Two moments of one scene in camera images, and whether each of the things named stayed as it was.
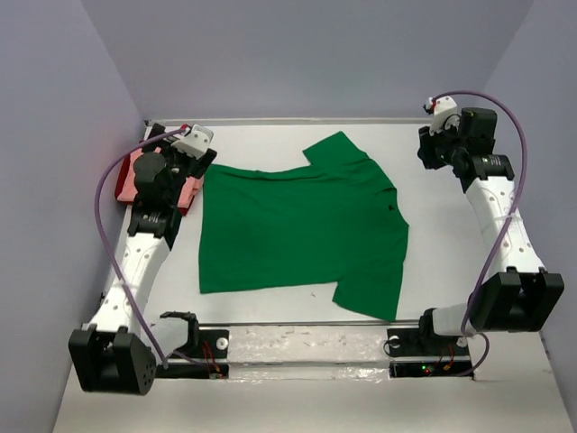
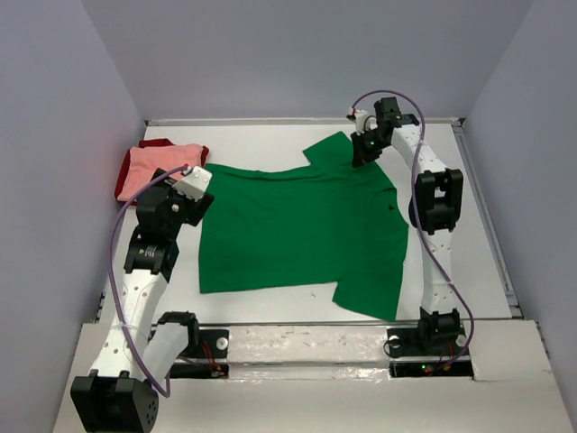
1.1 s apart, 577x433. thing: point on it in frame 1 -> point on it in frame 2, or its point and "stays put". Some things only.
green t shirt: x=334 y=223 stays put
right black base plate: x=420 y=353 stays put
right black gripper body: x=439 y=150 -> x=370 y=145
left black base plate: x=206 y=358 stays put
